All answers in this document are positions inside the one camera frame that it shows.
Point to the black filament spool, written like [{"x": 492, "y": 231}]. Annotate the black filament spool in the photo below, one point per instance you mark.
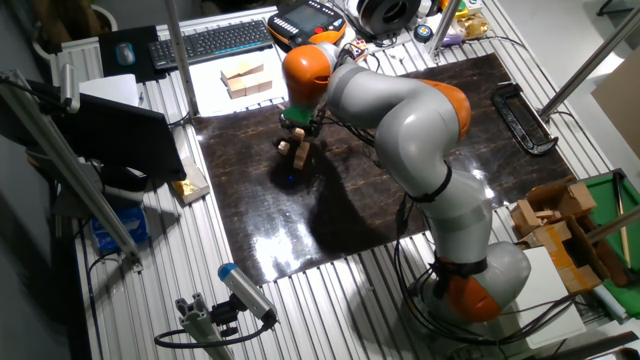
[{"x": 385, "y": 15}]

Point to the silver camera with blue end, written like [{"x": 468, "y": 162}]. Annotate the silver camera with blue end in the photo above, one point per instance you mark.
[{"x": 245, "y": 290}]

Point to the aluminium profile camera post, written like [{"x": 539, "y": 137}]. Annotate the aluminium profile camera post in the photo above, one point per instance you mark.
[{"x": 200, "y": 325}]

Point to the black laptop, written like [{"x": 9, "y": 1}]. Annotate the black laptop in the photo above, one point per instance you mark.
[{"x": 125, "y": 140}]

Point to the box with gold foil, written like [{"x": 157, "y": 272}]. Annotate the box with gold foil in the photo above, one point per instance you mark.
[{"x": 192, "y": 182}]

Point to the orange black teach pendant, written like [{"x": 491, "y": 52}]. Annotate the orange black teach pendant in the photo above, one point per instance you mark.
[{"x": 307, "y": 20}]

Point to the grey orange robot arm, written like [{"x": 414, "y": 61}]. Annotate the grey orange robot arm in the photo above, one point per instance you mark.
[{"x": 425, "y": 125}]

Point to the slanted aluminium beam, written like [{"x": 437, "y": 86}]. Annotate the slanted aluminium beam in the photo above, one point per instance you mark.
[{"x": 65, "y": 165}]

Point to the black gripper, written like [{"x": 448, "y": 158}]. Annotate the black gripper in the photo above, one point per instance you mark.
[{"x": 308, "y": 127}]

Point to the green mini billiard table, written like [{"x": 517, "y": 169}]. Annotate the green mini billiard table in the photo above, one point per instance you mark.
[{"x": 607, "y": 200}]

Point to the black camera bracket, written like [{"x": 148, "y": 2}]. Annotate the black camera bracket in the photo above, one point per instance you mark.
[{"x": 225, "y": 315}]

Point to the dark marble pattern mat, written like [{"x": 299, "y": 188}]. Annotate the dark marble pattern mat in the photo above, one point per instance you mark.
[{"x": 240, "y": 215}]

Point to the grey computer mouse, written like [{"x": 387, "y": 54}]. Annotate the grey computer mouse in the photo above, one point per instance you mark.
[{"x": 125, "y": 53}]

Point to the silver camera on beam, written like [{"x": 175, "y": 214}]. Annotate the silver camera on beam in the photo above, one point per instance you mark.
[{"x": 70, "y": 87}]

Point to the black mouse pad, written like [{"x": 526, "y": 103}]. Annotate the black mouse pad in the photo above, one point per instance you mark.
[{"x": 107, "y": 65}]

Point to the black computer keyboard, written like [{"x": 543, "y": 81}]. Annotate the black computer keyboard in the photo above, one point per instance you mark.
[{"x": 210, "y": 42}]

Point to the blue tissue pack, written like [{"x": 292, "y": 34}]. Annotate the blue tissue pack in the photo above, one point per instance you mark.
[{"x": 120, "y": 230}]

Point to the open cardboard box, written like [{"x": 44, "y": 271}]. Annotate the open cardboard box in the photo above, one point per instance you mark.
[{"x": 575, "y": 200}]

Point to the black round yo-yo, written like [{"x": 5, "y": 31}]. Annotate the black round yo-yo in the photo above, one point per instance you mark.
[{"x": 423, "y": 33}]

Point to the wooden cue stick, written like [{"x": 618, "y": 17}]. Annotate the wooden cue stick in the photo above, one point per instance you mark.
[{"x": 621, "y": 215}]

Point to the brown cardboard sheet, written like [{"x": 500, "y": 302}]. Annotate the brown cardboard sheet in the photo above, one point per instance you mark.
[{"x": 620, "y": 100}]

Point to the green gripper mount plate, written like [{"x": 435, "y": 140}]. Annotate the green gripper mount plate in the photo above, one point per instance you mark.
[{"x": 298, "y": 115}]

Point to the silver metal pole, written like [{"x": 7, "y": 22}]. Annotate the silver metal pole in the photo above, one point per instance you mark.
[
  {"x": 615, "y": 225},
  {"x": 180, "y": 60},
  {"x": 600, "y": 50},
  {"x": 445, "y": 22}
]

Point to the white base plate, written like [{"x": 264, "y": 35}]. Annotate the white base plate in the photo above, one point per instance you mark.
[{"x": 550, "y": 310}]

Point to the large wooden block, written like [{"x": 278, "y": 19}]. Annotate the large wooden block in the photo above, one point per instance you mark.
[
  {"x": 236, "y": 89},
  {"x": 251, "y": 85},
  {"x": 242, "y": 69},
  {"x": 265, "y": 82}
]

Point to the gold foil object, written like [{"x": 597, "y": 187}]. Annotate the gold foil object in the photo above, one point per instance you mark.
[{"x": 472, "y": 26}]

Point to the white puzzle cube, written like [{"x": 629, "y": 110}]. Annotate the white puzzle cube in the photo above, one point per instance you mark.
[{"x": 360, "y": 49}]

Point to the small purple object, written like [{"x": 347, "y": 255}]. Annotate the small purple object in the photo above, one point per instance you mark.
[{"x": 451, "y": 40}]

